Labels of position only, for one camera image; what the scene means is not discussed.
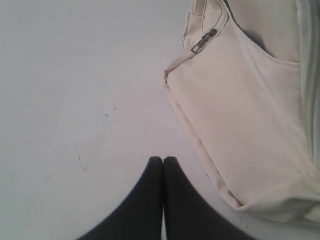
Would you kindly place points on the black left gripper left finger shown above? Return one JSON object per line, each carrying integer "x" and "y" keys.
{"x": 140, "y": 215}

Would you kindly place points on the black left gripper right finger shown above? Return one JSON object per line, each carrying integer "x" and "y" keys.
{"x": 187, "y": 215}

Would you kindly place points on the cream duffel bag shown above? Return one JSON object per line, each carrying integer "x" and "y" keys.
{"x": 247, "y": 91}

